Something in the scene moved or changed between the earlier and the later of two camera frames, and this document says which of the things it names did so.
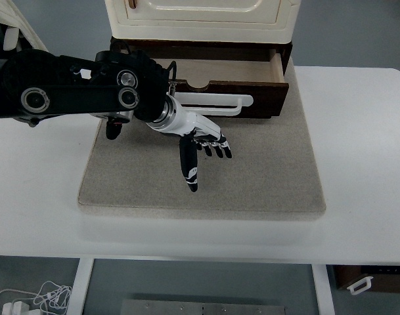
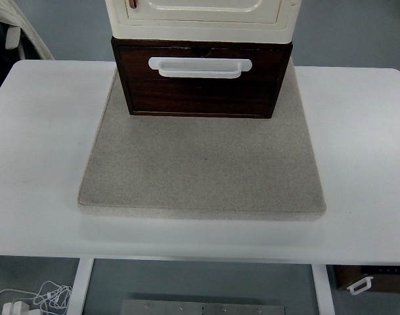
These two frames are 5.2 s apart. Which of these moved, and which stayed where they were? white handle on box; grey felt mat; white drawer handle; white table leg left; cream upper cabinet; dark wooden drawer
Moved: dark wooden drawer; white drawer handle
Stayed: white handle on box; grey felt mat; white table leg left; cream upper cabinet
